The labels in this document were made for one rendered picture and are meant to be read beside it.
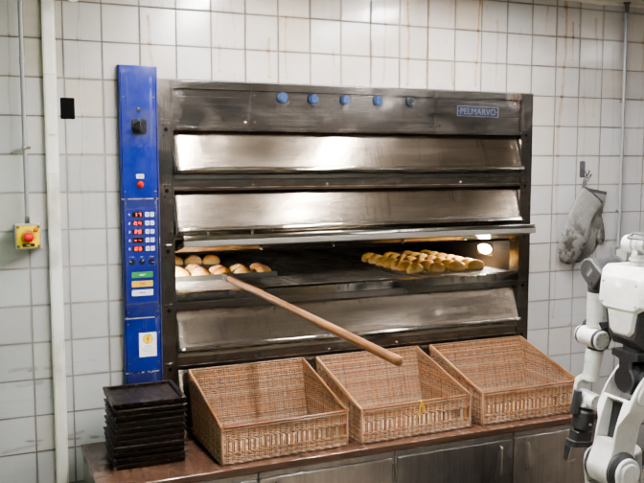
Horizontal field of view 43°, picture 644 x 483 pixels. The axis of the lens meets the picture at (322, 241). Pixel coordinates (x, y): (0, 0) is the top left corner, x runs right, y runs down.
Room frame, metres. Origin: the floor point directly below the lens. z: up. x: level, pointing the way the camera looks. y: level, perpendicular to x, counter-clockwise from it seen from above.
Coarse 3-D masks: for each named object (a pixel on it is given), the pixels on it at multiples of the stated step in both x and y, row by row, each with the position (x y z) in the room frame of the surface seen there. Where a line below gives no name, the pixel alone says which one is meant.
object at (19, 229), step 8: (16, 224) 3.18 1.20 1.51; (24, 224) 3.19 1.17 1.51; (32, 224) 3.20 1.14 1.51; (40, 224) 3.21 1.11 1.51; (16, 232) 3.17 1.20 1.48; (24, 232) 3.18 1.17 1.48; (32, 232) 3.19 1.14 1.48; (40, 232) 3.21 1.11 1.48; (16, 240) 3.17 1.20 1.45; (40, 240) 3.21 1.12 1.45; (16, 248) 3.17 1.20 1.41; (24, 248) 3.18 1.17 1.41; (32, 248) 3.20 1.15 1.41; (40, 248) 3.21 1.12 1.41
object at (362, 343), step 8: (232, 280) 3.77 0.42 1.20; (240, 280) 3.71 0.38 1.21; (248, 288) 3.54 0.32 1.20; (256, 288) 3.47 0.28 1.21; (264, 296) 3.34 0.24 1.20; (272, 296) 3.28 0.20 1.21; (280, 304) 3.17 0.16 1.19; (288, 304) 3.11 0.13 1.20; (296, 312) 3.01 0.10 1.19; (304, 312) 2.95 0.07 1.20; (312, 320) 2.86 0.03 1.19; (320, 320) 2.81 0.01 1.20; (328, 328) 2.73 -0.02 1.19; (336, 328) 2.68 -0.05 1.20; (344, 336) 2.61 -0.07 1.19; (352, 336) 2.56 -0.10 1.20; (360, 344) 2.49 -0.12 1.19; (368, 344) 2.46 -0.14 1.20; (376, 352) 2.40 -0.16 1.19; (384, 352) 2.36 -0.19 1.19; (392, 360) 2.30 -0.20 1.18; (400, 360) 2.29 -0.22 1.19
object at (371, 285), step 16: (496, 272) 4.19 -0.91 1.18; (512, 272) 4.19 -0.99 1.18; (240, 288) 3.65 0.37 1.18; (272, 288) 3.67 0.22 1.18; (288, 288) 3.70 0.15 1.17; (304, 288) 3.73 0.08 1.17; (320, 288) 3.76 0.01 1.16; (336, 288) 3.79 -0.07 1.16; (352, 288) 3.82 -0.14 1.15; (368, 288) 3.86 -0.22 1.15; (384, 288) 3.89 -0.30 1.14
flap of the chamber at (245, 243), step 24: (240, 240) 3.46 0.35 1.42; (264, 240) 3.50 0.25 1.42; (288, 240) 3.54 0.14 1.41; (312, 240) 3.59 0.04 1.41; (336, 240) 3.63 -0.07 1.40; (360, 240) 3.68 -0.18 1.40; (384, 240) 3.78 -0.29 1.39; (408, 240) 3.88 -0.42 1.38; (432, 240) 3.98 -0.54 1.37; (456, 240) 4.09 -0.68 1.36
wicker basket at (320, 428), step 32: (192, 384) 3.43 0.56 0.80; (224, 384) 3.52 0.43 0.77; (256, 384) 3.57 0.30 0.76; (288, 384) 3.63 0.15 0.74; (320, 384) 3.51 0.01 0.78; (192, 416) 3.42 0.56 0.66; (224, 416) 3.48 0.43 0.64; (256, 416) 3.54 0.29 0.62; (288, 416) 3.59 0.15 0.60; (320, 416) 3.22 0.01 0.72; (224, 448) 3.22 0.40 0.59; (256, 448) 3.11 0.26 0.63; (288, 448) 3.17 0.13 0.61; (320, 448) 3.22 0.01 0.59
